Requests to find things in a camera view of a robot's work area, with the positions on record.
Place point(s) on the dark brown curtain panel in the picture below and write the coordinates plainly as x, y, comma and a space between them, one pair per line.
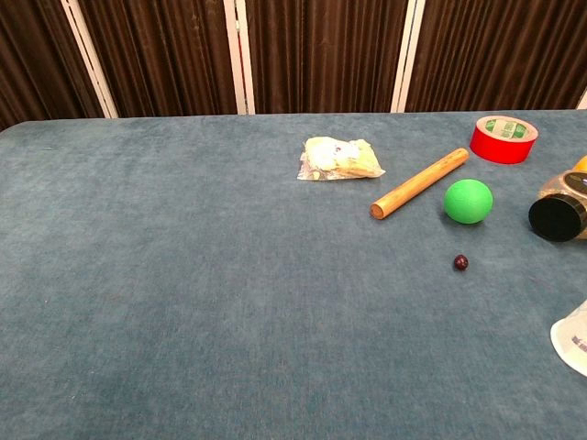
500, 52
160, 57
36, 59
325, 55

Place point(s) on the black-capped seasoning bottle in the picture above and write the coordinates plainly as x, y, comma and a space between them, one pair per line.
557, 215

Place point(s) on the red tape roll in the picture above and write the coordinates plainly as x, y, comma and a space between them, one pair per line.
500, 149

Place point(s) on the white screen frame post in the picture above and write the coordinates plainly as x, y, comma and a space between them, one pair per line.
406, 55
239, 57
89, 57

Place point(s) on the small dark red bead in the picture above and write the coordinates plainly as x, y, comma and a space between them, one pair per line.
461, 262

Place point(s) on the wooden rolling pin stick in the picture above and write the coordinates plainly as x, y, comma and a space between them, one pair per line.
419, 183

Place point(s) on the yellow round object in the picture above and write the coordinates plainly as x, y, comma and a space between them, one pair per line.
581, 164

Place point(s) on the blue velvet table cloth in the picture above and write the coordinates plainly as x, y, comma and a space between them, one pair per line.
229, 298

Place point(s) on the clear plastic snack bag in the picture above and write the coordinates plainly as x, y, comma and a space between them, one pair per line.
339, 160

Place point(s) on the green ball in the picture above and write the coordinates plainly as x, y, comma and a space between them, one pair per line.
468, 201

